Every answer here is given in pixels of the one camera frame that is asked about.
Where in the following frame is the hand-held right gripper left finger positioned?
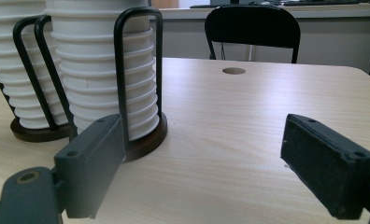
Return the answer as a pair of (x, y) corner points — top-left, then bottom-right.
(53, 113), (126, 219)

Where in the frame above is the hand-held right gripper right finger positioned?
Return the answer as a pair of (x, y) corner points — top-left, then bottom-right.
(279, 113), (370, 220)

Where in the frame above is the stack of white paper cups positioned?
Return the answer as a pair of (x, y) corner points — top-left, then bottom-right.
(45, 0), (160, 142)
(0, 0), (69, 130)

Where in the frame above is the black folding chair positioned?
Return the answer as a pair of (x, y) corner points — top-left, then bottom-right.
(204, 4), (302, 64)

